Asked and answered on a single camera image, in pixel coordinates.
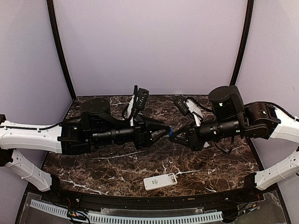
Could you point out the right black frame post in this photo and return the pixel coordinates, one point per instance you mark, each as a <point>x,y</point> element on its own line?
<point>243,42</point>

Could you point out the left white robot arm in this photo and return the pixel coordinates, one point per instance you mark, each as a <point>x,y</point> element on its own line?
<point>94,127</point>

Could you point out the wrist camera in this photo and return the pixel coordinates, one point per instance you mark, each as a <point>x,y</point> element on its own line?
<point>180,104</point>
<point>140,98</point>

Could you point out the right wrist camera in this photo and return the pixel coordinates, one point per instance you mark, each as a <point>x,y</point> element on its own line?
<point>180,104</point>

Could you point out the white remote control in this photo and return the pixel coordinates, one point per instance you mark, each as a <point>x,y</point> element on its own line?
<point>160,181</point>

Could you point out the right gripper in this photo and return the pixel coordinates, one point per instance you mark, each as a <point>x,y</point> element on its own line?
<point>196,143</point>

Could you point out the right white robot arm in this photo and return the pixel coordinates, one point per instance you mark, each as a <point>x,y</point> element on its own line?
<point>233,118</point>

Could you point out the blue battery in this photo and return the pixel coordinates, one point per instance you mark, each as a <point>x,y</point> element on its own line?
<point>171,131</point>

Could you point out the black frame post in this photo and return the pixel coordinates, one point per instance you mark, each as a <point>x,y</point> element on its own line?
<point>59,48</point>
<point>243,42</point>

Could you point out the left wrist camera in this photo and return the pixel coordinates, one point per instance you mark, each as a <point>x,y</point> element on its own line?
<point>140,98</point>

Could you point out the black front rail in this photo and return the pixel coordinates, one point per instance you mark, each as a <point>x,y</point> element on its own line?
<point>227,200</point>

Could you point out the left black frame post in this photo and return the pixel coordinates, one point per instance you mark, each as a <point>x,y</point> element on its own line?
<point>59,48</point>

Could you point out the white slotted cable duct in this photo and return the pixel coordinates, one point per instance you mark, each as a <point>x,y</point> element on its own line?
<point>110,216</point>

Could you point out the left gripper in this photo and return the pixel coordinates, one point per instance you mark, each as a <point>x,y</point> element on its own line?
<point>143,130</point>

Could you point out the white battery cover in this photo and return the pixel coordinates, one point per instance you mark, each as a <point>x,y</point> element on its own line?
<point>206,144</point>

